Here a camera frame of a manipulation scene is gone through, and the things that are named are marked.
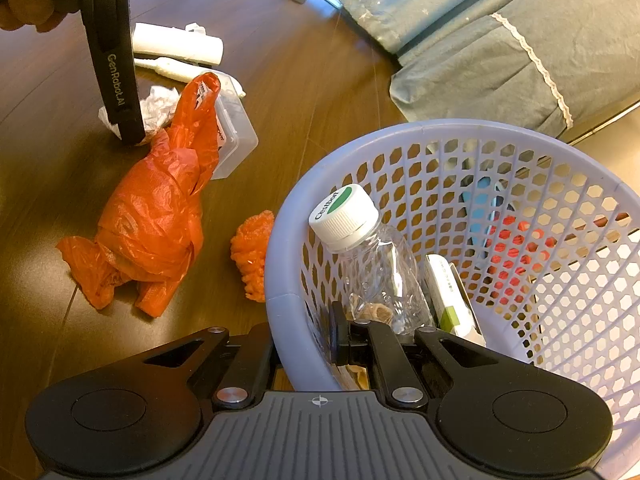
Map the lavender plastic mesh basket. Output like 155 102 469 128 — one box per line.
265 119 640 480

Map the white tissue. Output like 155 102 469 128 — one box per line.
97 85 180 147

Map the red broom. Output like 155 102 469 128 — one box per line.
486 214 552 302

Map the grey-green star curtain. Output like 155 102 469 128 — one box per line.
300 0 532 57

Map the white plastic tube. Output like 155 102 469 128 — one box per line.
133 57 195 84

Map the clear plastic box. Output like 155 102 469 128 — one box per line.
199 72 259 181

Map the white paper roll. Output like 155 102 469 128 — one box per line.
131 22 224 69

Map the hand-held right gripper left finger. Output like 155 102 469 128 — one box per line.
135 322 275 408

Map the grey-green bed skirt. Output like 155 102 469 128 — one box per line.
389 0 640 140

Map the red plastic bag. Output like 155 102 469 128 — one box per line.
56 72 222 319

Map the blue dustpan with metal handle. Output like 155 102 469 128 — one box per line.
459 174 502 272

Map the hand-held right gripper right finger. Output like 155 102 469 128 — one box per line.
326 301 502 409

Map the orange foam fruit net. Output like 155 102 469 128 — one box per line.
229 210 277 304

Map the clear plastic water bottle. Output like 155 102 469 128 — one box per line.
309 184 437 337

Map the white and green carton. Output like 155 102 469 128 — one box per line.
424 253 487 349

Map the person's left hand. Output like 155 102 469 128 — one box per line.
0 0 83 34

